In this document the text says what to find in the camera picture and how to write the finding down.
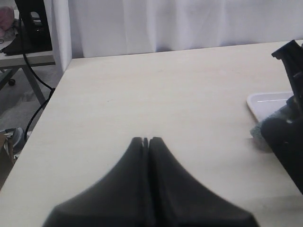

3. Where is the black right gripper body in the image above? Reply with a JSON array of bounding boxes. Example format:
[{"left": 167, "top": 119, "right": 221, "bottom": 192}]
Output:
[{"left": 260, "top": 68, "right": 303, "bottom": 197}]

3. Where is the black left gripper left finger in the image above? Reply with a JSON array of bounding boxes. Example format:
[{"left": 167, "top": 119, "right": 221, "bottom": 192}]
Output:
[{"left": 44, "top": 137, "right": 152, "bottom": 227}]

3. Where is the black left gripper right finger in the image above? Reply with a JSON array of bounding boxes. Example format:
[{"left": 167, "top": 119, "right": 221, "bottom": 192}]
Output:
[{"left": 149, "top": 137, "right": 258, "bottom": 227}]

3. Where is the green knitted scarf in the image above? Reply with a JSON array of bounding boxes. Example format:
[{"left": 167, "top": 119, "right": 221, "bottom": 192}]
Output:
[{"left": 250, "top": 110, "right": 287, "bottom": 153}]

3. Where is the white rectangular plastic tray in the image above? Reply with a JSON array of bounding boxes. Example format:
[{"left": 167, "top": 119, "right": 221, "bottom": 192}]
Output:
[{"left": 246, "top": 92, "right": 293, "bottom": 122}]

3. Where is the white backdrop curtain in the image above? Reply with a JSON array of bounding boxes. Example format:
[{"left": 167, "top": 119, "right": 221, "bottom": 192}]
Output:
[{"left": 45, "top": 0, "right": 303, "bottom": 73}]

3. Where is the grey side table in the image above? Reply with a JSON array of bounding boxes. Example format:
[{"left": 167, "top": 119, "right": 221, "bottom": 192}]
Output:
[{"left": 0, "top": 51, "right": 55, "bottom": 104}]

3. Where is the pink plush toy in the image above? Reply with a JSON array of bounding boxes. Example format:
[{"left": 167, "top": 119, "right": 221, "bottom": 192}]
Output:
[{"left": 0, "top": 6, "right": 15, "bottom": 37}]

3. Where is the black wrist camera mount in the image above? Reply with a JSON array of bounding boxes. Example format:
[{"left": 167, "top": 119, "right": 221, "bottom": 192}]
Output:
[{"left": 271, "top": 40, "right": 303, "bottom": 97}]

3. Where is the black floor cable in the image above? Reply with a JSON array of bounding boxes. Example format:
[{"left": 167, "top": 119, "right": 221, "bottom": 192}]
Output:
[{"left": 20, "top": 14, "right": 56, "bottom": 142}]

